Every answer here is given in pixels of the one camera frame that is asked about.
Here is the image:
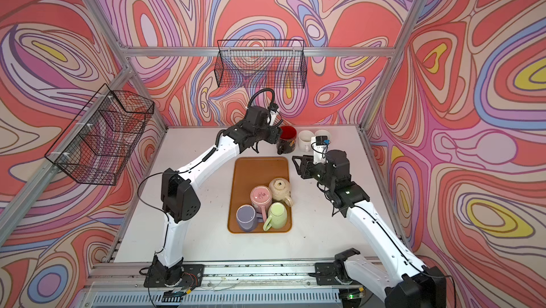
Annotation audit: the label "black patterned mug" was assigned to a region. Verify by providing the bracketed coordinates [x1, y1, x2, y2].
[277, 125, 297, 154]

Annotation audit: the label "white mug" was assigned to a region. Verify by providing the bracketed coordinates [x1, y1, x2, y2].
[298, 130, 315, 152]

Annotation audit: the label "beige speckled mug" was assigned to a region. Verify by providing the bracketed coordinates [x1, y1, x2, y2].
[268, 177, 294, 207]

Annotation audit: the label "light blue mug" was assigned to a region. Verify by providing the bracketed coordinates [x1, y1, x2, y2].
[314, 130, 331, 146]

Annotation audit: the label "brown wooden tray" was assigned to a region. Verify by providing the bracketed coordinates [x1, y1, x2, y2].
[227, 157, 294, 234]

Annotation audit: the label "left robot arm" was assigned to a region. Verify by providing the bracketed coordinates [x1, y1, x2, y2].
[145, 103, 281, 288]

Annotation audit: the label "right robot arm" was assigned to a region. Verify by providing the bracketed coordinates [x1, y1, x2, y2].
[291, 150, 447, 307]

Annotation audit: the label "light green mug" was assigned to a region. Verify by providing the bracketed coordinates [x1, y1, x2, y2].
[262, 202, 288, 231]

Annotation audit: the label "pink mug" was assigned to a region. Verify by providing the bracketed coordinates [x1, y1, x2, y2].
[250, 186, 272, 222]

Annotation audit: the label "purple mug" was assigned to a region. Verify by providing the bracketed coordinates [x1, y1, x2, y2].
[236, 204, 259, 233]

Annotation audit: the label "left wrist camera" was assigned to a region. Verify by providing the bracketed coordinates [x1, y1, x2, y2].
[267, 102, 280, 126]

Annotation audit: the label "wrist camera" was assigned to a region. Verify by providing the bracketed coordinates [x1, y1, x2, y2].
[267, 102, 280, 126]
[311, 135, 330, 164]

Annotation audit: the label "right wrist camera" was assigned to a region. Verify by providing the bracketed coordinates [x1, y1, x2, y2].
[311, 135, 330, 164]

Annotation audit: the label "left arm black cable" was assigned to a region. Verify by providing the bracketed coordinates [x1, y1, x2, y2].
[246, 88, 277, 110]

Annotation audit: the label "black wire basket back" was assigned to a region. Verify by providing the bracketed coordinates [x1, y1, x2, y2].
[214, 39, 307, 90]

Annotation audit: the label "black wire basket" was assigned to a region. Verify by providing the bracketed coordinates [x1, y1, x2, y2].
[214, 39, 307, 90]
[44, 84, 155, 186]

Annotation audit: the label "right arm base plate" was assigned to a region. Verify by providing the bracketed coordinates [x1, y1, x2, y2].
[308, 261, 373, 287]

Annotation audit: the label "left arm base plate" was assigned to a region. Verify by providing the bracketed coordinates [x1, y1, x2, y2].
[139, 264, 205, 289]

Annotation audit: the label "black wire basket left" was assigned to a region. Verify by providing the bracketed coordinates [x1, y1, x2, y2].
[44, 84, 155, 186]

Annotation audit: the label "aluminium mounting rail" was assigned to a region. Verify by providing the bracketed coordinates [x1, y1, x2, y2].
[84, 258, 365, 293]

